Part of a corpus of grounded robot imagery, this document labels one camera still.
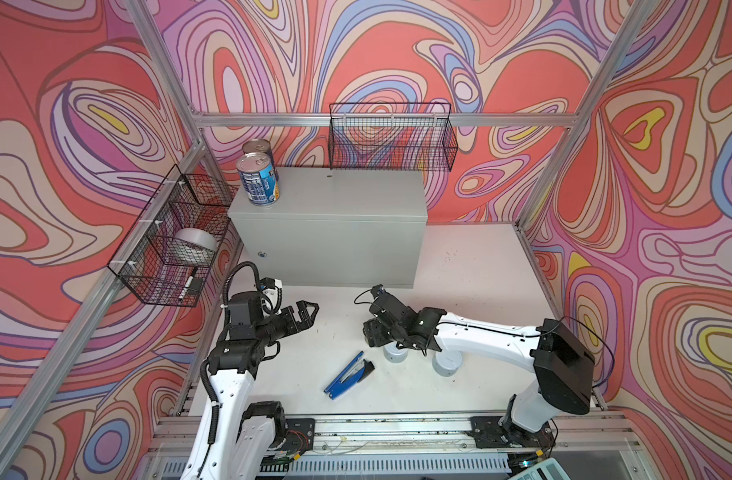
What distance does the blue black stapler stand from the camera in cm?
80

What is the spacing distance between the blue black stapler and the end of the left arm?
22cm

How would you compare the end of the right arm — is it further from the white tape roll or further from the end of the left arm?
the white tape roll

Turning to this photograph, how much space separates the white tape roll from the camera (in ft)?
2.34

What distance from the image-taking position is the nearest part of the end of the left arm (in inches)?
22.4

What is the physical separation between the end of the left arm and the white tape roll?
20 cm

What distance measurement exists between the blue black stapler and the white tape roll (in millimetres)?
466
